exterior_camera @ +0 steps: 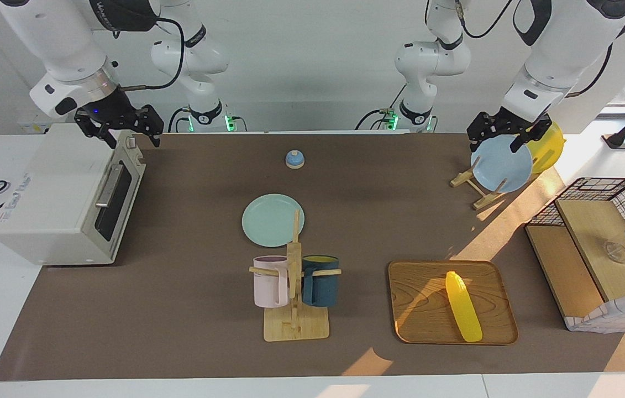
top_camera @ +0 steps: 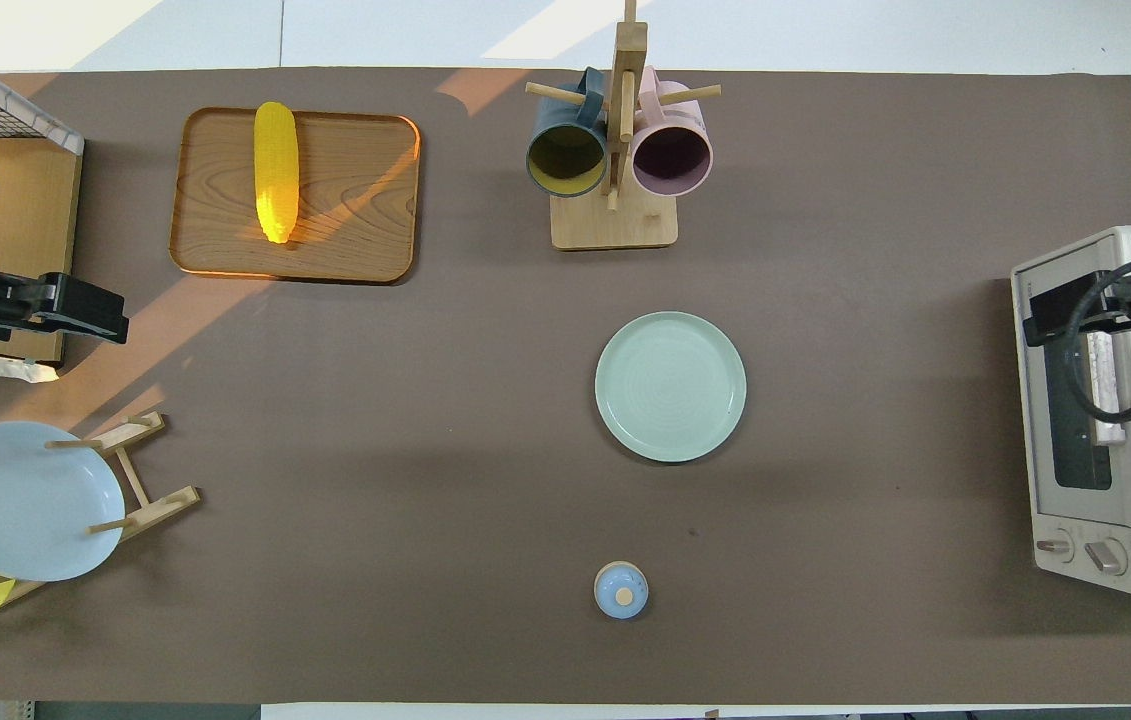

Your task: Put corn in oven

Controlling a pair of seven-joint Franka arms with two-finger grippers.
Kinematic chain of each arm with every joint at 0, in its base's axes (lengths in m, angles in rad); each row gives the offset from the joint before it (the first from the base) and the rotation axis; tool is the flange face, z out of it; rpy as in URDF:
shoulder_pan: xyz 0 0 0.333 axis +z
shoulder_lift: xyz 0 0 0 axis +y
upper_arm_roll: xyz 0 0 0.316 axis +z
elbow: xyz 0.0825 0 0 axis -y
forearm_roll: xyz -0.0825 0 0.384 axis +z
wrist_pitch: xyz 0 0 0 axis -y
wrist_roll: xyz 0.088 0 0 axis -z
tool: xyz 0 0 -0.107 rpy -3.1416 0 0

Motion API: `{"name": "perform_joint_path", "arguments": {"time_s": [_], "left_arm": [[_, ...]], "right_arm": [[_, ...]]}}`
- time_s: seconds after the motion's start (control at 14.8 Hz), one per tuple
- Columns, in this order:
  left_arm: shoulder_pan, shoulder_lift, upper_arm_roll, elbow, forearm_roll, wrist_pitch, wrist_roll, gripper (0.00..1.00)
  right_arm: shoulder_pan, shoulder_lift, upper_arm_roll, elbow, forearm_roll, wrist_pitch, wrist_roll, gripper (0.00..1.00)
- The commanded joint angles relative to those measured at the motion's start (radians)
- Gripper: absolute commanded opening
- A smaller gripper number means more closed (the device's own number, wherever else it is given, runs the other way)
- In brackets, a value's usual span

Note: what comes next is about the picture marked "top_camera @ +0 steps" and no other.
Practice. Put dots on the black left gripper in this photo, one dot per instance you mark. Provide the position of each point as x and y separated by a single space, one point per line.
15 303

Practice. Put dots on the yellow corn cob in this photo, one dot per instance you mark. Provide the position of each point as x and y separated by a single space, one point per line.
276 170

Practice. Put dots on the pale green plate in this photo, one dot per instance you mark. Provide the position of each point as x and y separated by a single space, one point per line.
670 387

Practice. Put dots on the light blue plate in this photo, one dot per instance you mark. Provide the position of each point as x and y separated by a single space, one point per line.
25 500

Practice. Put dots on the wooden plate rack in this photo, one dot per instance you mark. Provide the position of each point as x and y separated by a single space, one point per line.
160 505

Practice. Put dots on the wooden serving tray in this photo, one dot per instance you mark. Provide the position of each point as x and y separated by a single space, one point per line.
355 200

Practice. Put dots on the brown table mat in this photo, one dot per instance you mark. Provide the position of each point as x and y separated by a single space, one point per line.
425 450

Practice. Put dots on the pink mug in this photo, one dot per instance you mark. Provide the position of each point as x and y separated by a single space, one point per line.
670 160

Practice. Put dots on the wooden mug rack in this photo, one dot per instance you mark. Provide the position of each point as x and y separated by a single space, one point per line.
615 225

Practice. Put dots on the dark blue mug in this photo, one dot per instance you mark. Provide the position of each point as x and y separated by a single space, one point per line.
565 160

